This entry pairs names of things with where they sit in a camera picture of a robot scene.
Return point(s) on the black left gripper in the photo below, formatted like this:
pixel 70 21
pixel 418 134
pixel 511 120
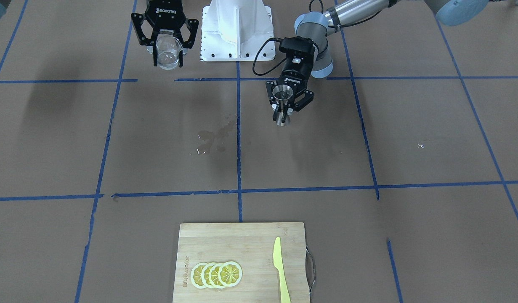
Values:
pixel 293 73

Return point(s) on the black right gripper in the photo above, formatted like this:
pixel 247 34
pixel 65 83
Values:
pixel 164 19

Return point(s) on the steel double jigger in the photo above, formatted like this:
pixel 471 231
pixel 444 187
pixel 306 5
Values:
pixel 282 95

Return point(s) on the clear glass cup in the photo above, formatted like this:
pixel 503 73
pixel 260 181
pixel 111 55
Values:
pixel 168 49

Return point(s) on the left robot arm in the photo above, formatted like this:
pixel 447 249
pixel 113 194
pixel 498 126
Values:
pixel 319 25

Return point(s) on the bamboo cutting board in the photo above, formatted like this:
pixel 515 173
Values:
pixel 251 245

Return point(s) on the yellow plastic knife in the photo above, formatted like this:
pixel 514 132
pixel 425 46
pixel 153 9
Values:
pixel 278 264

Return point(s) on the lemon slice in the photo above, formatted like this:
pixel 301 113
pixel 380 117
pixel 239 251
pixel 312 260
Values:
pixel 230 274
pixel 205 275
pixel 196 275
pixel 214 277

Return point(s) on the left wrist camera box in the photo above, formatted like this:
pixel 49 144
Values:
pixel 299 48

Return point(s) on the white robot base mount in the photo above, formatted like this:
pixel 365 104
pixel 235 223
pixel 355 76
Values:
pixel 234 30

